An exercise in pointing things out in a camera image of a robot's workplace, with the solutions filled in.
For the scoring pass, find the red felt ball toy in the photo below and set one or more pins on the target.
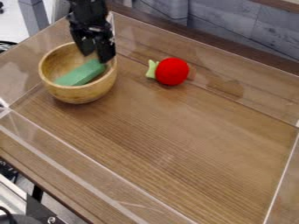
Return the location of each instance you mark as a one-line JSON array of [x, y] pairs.
[[170, 71]]

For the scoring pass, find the green foam block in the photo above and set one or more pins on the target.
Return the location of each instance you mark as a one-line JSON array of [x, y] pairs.
[[82, 74]]

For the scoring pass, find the clear acrylic corner bracket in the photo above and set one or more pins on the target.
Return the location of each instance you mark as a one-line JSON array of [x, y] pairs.
[[111, 21]]

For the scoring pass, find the wooden bowl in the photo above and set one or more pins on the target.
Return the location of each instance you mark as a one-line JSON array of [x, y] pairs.
[[58, 62]]

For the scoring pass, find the clear acrylic tray wall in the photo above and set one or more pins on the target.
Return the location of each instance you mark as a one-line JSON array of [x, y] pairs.
[[201, 153]]

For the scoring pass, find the black equipment at corner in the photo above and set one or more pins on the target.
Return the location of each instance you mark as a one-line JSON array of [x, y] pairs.
[[27, 211]]

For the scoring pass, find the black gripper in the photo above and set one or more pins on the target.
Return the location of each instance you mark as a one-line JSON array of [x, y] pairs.
[[89, 22]]

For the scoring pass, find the black table leg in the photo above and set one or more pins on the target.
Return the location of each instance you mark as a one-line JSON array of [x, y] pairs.
[[38, 193]]

